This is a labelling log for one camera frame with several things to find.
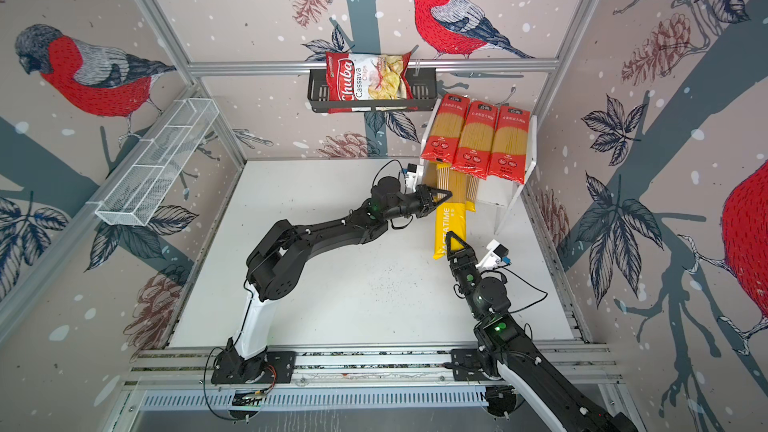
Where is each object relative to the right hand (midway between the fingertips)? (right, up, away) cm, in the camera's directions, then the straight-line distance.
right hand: (443, 243), depth 76 cm
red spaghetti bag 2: (+8, +25, -1) cm, 26 cm away
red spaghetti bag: (+1, +30, +3) cm, 30 cm away
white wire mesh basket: (-76, +22, +2) cm, 79 cm away
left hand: (+3, +12, 0) cm, 12 cm away
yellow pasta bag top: (-2, +18, +7) cm, 20 cm away
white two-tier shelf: (+18, +13, +14) cm, 26 cm away
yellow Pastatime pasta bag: (+2, +7, +1) cm, 8 cm away
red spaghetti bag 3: (+17, +25, -1) cm, 31 cm away
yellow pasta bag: (+11, +15, +14) cm, 23 cm away
